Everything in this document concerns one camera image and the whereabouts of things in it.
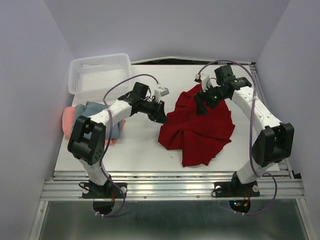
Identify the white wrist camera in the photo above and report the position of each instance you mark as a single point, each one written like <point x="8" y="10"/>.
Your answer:
<point x="160" y="92"/>
<point x="204" y="80"/>

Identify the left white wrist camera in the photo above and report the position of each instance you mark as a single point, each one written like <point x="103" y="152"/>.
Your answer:
<point x="160" y="92"/>

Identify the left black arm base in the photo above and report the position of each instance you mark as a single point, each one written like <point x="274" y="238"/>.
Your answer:
<point x="91" y="190"/>

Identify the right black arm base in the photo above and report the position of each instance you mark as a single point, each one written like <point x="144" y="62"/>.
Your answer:
<point x="227" y="189"/>

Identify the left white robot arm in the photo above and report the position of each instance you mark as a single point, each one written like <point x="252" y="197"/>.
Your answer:
<point x="88" y="142"/>

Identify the pink pleated skirt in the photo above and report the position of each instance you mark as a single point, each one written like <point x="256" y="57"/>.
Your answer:
<point x="68" y="118"/>

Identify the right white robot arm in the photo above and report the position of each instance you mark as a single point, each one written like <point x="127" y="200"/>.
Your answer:
<point x="274" y="138"/>

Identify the white plastic basket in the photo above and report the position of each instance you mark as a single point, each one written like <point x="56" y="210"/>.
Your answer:
<point x="91" y="77"/>

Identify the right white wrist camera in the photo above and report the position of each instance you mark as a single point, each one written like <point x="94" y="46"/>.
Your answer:
<point x="204" y="80"/>

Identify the aluminium mounting rail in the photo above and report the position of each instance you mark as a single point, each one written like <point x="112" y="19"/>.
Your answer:
<point x="169" y="185"/>

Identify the red skirt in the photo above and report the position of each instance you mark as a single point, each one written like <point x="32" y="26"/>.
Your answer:
<point x="199" y="137"/>

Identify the light blue denim skirt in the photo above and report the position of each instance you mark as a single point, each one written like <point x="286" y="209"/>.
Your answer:
<point x="97" y="113"/>

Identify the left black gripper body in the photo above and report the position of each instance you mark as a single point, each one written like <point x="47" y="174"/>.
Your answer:
<point x="152" y="109"/>

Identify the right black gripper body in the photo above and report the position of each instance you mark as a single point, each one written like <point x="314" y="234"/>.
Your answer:
<point x="212" y="97"/>

